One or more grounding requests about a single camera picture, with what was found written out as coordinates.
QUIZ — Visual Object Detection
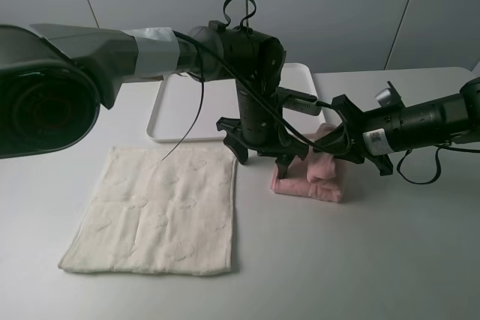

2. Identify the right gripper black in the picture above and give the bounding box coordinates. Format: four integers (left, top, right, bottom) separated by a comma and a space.
311, 95, 393, 176

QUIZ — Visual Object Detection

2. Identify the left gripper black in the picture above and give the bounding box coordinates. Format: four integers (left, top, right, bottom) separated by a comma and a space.
216, 81, 308, 179

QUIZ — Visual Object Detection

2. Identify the pink towel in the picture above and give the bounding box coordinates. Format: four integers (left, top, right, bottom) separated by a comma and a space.
271, 147, 347, 203

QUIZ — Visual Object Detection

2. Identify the cream white towel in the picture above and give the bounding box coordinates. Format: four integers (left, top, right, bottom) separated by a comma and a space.
58, 145, 237, 276

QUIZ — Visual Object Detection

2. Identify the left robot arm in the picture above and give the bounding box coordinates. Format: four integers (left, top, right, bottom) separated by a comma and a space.
1, 21, 308, 177

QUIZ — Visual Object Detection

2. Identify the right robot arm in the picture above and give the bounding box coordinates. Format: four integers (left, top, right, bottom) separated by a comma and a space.
313, 79, 479, 176

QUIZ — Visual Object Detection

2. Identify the white rectangular plastic tray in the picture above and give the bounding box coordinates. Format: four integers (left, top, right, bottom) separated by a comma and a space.
146, 63, 326, 142

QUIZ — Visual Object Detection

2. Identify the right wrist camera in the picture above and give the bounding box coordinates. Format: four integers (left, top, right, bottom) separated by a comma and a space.
375, 82, 404, 109

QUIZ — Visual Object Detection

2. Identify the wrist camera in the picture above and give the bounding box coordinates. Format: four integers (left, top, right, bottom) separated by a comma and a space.
375, 82, 404, 109
276, 87, 322, 116

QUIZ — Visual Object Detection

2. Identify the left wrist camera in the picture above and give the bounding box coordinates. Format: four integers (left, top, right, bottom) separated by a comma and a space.
276, 87, 322, 116

